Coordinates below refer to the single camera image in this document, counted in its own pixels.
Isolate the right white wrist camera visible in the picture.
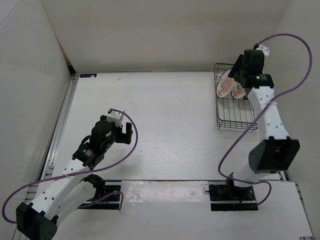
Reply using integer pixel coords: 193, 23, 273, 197
253, 44, 270, 57

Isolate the purple cable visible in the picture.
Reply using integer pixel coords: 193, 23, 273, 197
2, 107, 139, 224
218, 33, 313, 208

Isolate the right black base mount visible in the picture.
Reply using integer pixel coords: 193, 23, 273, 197
203, 183, 258, 212

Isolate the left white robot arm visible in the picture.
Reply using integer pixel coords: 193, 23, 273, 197
16, 109, 133, 240

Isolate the blue label sticker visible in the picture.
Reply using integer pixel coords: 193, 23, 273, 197
79, 73, 97, 78

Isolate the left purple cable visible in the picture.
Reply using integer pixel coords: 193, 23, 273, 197
2, 107, 139, 224

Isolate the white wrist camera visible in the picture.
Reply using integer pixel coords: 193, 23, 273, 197
106, 107, 124, 127
253, 44, 270, 57

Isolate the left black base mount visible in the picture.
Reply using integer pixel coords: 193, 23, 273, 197
78, 185, 124, 211

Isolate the orange sunburst plate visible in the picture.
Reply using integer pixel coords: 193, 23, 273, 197
216, 68, 237, 98
231, 82, 246, 100

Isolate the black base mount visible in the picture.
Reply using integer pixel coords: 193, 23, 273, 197
78, 185, 124, 211
203, 183, 258, 212

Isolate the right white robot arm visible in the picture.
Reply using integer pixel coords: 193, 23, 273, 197
224, 49, 300, 200

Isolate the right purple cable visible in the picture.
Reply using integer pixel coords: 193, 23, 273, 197
218, 33, 313, 208

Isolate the wire dish rack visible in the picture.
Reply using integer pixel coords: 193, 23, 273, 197
214, 63, 256, 130

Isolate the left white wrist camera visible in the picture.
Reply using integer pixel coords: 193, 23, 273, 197
106, 107, 124, 127

